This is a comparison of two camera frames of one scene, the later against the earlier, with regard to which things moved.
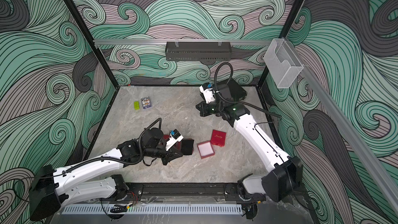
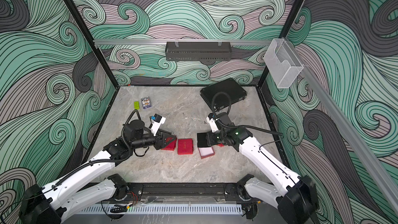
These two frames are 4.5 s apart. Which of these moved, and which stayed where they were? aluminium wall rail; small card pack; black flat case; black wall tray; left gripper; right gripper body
Moved: left gripper; right gripper body
Stayed: black wall tray; aluminium wall rail; small card pack; black flat case
